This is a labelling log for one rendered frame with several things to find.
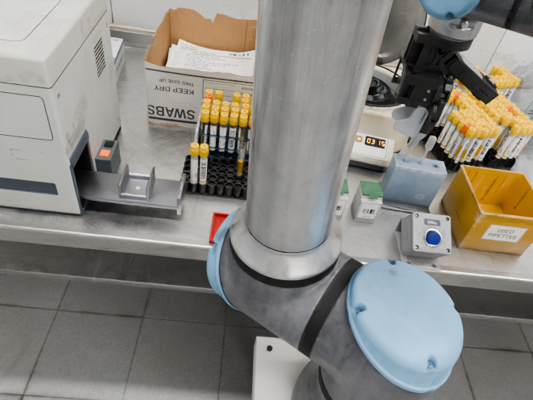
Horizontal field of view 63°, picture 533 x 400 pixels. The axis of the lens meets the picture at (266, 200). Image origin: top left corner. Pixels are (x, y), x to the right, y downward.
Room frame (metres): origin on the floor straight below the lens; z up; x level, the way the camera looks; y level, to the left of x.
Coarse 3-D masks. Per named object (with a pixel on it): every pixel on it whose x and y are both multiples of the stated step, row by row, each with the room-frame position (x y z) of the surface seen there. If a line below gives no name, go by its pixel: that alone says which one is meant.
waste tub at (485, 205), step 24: (480, 168) 0.71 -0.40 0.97; (456, 192) 0.68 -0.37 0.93; (480, 192) 0.72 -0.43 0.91; (504, 192) 0.72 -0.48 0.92; (528, 192) 0.68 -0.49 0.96; (456, 216) 0.64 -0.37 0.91; (480, 216) 0.58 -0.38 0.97; (504, 216) 0.59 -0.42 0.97; (528, 216) 0.64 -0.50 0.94; (456, 240) 0.60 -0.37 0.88; (480, 240) 0.59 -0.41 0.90; (504, 240) 0.59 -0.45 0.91; (528, 240) 0.59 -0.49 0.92
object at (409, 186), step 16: (400, 160) 0.69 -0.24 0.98; (416, 160) 0.70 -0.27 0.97; (432, 160) 0.71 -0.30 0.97; (384, 176) 0.71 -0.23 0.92; (400, 176) 0.67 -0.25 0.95; (416, 176) 0.67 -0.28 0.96; (432, 176) 0.67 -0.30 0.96; (384, 192) 0.67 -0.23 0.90; (400, 192) 0.67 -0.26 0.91; (416, 192) 0.67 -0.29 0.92; (432, 192) 0.67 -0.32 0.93; (400, 208) 0.66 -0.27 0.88; (416, 208) 0.66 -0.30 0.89
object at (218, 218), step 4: (216, 216) 0.54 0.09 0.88; (220, 216) 0.55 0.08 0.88; (224, 216) 0.55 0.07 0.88; (212, 220) 0.53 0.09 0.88; (216, 220) 0.53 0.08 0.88; (220, 220) 0.54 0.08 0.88; (212, 224) 0.52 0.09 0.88; (216, 224) 0.53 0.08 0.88; (220, 224) 0.53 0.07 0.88; (212, 228) 0.51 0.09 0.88; (216, 228) 0.52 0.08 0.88; (212, 232) 0.50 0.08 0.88; (216, 232) 0.51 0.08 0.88; (212, 236) 0.50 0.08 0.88; (212, 240) 0.48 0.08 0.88
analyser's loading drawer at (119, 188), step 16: (80, 176) 0.54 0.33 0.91; (96, 176) 0.55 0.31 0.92; (112, 176) 0.56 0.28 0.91; (128, 176) 0.56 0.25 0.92; (144, 176) 0.56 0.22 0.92; (80, 192) 0.50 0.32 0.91; (96, 192) 0.51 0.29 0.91; (112, 192) 0.52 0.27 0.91; (128, 192) 0.53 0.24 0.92; (144, 192) 0.53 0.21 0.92; (160, 192) 0.54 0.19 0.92; (176, 192) 0.55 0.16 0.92; (176, 208) 0.51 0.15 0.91
